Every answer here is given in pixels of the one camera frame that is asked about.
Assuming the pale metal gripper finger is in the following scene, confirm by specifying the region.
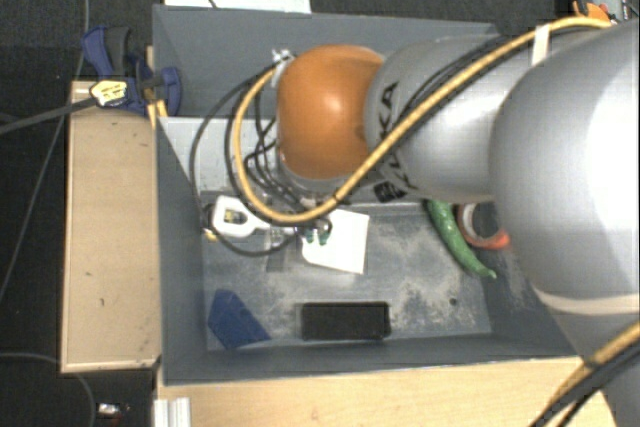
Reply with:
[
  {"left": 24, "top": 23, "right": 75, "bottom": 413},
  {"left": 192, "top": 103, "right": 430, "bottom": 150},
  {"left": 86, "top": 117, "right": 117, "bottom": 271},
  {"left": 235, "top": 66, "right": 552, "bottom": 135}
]
[{"left": 267, "top": 225, "right": 297, "bottom": 272}]

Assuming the black flat block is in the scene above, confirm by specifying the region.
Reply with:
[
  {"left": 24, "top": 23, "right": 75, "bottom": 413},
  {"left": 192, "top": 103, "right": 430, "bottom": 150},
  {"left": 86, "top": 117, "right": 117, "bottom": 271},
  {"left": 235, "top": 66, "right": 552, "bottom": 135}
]
[{"left": 299, "top": 300, "right": 393, "bottom": 342}]

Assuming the orange and white ring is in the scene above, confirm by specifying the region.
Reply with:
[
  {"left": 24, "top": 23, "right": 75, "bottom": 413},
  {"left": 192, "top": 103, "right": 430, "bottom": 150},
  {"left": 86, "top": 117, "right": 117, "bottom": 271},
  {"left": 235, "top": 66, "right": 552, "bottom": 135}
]
[{"left": 457, "top": 202, "right": 512, "bottom": 251}]

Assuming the blue block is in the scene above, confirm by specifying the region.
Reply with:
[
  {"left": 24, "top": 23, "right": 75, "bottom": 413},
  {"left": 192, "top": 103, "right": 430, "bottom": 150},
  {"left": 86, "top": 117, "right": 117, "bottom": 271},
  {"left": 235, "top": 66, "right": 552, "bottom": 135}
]
[{"left": 207, "top": 288, "right": 274, "bottom": 351}]

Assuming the green toy chili pepper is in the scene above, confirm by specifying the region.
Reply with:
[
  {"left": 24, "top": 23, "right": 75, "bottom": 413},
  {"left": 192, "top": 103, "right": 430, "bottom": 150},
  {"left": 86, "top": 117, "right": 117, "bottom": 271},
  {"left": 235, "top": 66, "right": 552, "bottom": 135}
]
[{"left": 424, "top": 198, "right": 498, "bottom": 281}]

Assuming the white paper card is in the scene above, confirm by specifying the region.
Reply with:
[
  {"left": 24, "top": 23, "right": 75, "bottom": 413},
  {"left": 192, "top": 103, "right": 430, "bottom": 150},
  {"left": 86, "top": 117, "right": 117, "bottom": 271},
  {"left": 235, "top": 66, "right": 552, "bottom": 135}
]
[{"left": 301, "top": 208, "right": 371, "bottom": 276}]

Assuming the pale wood flat board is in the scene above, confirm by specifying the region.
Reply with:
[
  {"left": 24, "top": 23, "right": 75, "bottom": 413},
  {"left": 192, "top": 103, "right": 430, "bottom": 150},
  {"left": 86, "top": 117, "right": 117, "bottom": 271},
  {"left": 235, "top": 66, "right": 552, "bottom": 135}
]
[{"left": 60, "top": 79, "right": 163, "bottom": 374}]

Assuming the grey metal bin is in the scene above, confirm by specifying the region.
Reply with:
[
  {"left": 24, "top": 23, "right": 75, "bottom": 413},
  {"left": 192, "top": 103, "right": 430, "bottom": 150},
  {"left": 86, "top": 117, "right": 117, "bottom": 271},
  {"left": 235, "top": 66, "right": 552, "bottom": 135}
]
[{"left": 151, "top": 3, "right": 584, "bottom": 386}]

